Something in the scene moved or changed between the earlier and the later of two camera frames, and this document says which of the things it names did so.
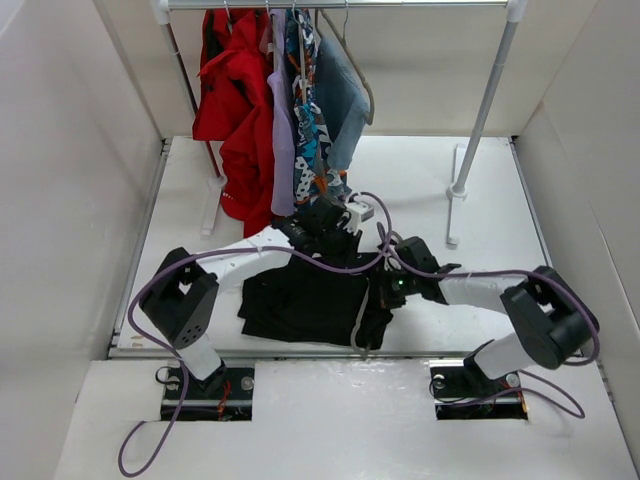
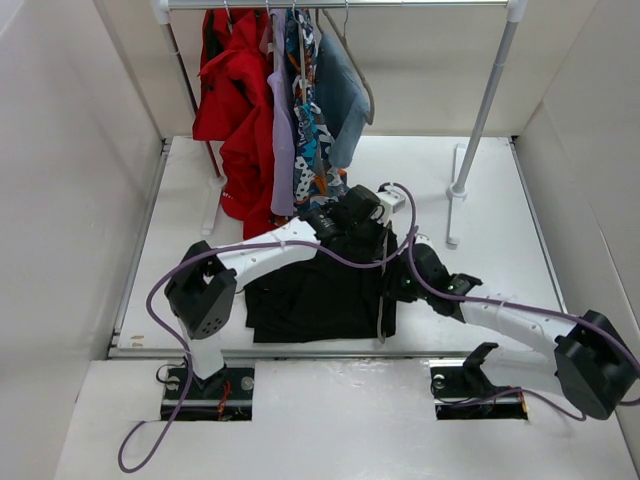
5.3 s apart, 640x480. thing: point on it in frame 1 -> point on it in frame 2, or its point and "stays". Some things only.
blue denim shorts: [341, 103] stays
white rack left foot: [215, 184] stays
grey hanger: [352, 340] -> [381, 291]
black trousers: [314, 300] stays
